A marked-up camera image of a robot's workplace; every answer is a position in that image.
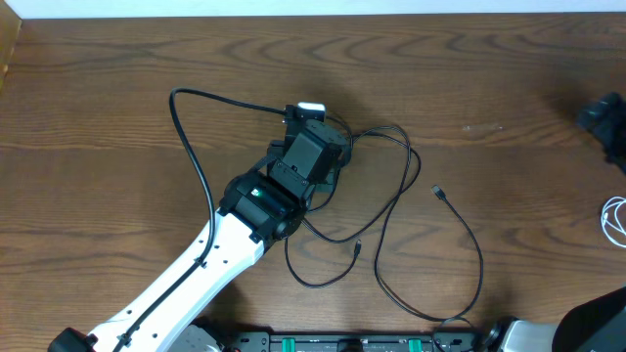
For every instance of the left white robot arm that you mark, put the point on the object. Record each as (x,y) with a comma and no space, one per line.
(264,205)

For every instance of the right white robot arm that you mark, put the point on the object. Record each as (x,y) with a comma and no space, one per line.
(599,325)

